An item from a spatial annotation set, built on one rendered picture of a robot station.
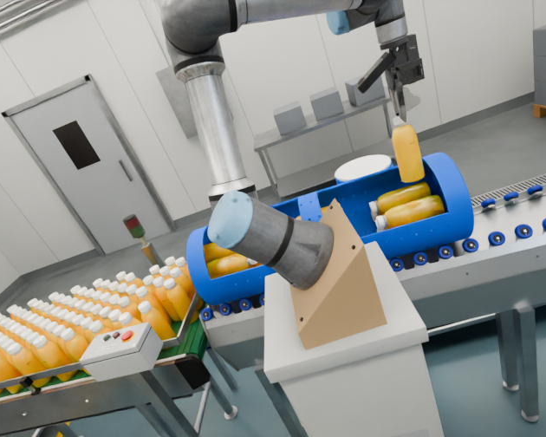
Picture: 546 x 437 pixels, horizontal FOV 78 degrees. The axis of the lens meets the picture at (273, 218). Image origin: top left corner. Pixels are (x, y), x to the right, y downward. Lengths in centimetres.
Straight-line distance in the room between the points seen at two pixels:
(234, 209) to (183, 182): 416
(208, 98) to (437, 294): 90
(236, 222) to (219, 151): 21
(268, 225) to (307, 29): 386
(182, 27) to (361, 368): 74
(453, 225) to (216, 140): 70
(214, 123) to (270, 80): 361
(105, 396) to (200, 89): 117
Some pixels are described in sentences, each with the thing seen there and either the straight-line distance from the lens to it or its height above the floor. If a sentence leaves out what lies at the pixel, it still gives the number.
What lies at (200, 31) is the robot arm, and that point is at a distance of 73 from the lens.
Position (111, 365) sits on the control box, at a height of 105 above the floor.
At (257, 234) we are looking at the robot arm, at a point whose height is 139.
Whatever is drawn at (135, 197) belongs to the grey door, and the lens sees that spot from 501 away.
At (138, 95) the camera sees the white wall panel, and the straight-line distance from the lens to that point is 467.
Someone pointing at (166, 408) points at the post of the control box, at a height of 78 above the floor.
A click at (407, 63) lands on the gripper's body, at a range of 102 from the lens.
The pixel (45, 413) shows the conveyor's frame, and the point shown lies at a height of 80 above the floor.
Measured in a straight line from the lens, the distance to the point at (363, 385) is 80.
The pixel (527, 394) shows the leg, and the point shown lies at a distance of 181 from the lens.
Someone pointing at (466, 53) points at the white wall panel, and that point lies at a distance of 496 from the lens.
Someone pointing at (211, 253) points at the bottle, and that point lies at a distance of 120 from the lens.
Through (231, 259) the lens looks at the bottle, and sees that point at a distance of 116.
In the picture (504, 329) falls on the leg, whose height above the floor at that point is 40.
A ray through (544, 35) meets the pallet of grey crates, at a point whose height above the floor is 87.
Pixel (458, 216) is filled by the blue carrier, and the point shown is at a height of 110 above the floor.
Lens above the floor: 167
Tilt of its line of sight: 24 degrees down
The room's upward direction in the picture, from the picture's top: 23 degrees counter-clockwise
